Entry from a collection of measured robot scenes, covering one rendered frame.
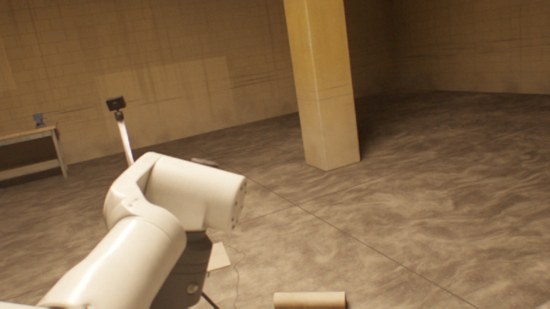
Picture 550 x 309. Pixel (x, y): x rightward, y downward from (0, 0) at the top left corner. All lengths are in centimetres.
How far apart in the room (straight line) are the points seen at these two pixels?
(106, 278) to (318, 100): 449
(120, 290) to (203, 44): 854
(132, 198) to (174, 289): 11
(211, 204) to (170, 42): 826
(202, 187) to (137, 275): 14
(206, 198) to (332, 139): 449
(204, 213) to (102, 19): 815
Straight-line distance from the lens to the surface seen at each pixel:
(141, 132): 859
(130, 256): 36
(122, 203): 41
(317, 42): 475
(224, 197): 44
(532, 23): 886
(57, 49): 847
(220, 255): 335
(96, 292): 33
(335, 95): 488
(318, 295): 255
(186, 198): 45
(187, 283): 47
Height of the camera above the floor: 151
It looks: 14 degrees down
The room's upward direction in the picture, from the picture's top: 9 degrees counter-clockwise
